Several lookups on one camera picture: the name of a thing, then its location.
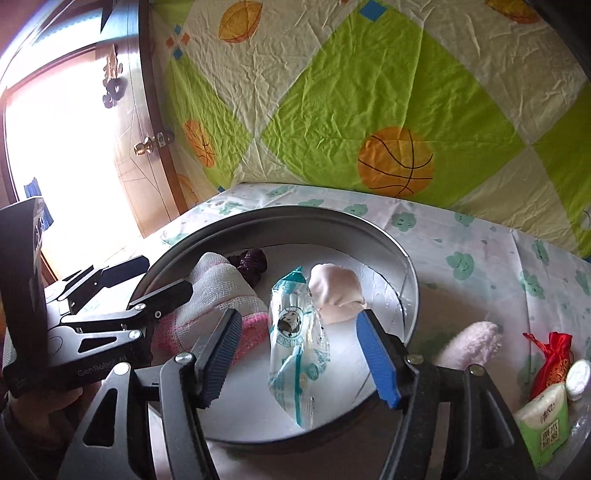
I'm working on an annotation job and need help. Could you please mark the green white tissue pack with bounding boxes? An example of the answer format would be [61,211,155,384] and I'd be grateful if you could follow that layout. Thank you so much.
[514,382,570,468]

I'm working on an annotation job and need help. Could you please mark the pink-edged white knitted cloth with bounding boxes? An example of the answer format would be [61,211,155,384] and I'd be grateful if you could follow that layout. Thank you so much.
[151,252,269,364]

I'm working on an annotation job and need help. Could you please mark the red gold drawstring pouch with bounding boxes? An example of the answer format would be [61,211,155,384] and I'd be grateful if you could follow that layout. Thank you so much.
[523,331,573,400]

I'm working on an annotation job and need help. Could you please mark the purple velvet scrunchie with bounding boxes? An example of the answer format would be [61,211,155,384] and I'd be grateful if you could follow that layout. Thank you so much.
[226,248,269,288]

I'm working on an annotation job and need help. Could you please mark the teal white wet-wipe packet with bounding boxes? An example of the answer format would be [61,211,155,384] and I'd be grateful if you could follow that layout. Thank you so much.
[267,267,331,430]

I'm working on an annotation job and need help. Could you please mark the pale pink soft cloth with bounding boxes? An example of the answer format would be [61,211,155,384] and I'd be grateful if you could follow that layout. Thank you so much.
[308,263,367,325]

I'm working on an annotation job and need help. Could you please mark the person's left hand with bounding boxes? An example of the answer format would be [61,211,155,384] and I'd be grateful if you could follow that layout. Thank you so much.
[1,382,101,479]

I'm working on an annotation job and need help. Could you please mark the white bottle in plastic bag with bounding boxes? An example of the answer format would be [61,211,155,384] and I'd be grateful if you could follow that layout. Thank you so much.
[547,359,591,480]

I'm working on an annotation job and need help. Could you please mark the brown wooden door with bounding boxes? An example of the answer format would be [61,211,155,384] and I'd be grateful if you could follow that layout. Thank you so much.
[0,0,191,287]

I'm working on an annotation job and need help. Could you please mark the brass door knob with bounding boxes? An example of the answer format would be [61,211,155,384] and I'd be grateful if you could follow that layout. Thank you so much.
[133,130,175,156]

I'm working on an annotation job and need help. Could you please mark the round black metal tin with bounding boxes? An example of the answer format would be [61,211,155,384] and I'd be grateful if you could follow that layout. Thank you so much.
[134,206,420,448]

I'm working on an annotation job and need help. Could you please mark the green cream sports-print sheet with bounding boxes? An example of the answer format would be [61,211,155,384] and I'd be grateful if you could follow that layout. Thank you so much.
[148,1,590,257]

